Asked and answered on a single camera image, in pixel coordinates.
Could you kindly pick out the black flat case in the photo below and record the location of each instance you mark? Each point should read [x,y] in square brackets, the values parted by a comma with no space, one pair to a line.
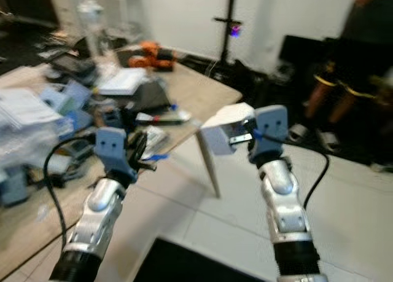
[153,95]

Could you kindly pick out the light wooden table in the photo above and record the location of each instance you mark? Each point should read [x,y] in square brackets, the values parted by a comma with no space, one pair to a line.
[196,88]

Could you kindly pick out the white booklet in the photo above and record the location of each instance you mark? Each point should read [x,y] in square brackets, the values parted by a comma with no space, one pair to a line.
[123,82]

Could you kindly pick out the light blue box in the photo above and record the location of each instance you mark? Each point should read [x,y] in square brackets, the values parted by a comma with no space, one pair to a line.
[66,97]

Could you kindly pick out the orange and black machine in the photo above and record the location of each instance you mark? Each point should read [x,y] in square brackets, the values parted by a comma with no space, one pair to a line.
[152,56]

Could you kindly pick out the large black floor case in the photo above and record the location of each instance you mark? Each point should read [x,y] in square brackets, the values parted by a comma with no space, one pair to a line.
[304,54]

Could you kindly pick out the clear bubble wrap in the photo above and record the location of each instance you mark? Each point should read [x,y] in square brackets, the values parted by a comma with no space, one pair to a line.
[31,144]

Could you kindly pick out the white paper stack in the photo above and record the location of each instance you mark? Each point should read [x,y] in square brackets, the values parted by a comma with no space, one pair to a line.
[27,107]

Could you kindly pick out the black floor mat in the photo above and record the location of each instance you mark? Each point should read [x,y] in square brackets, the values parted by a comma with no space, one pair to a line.
[190,263]

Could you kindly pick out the black tripod stand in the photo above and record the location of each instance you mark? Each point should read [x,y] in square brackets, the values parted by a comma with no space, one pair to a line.
[229,21]

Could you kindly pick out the grey blue device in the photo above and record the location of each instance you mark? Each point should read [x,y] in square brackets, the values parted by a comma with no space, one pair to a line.
[13,185]

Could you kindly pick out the clear plastic bottle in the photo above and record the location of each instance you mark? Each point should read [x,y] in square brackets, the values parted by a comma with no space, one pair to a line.
[91,24]

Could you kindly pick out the person in dark clothes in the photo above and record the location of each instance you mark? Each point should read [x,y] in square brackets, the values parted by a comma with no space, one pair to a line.
[368,30]

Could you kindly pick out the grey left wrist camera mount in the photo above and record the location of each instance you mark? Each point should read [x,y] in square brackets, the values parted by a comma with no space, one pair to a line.
[114,148]

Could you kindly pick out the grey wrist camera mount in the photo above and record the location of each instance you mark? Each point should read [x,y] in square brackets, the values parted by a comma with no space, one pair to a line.
[114,148]
[271,127]

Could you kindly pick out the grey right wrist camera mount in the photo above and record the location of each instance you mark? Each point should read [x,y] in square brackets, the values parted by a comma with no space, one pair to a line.
[271,127]

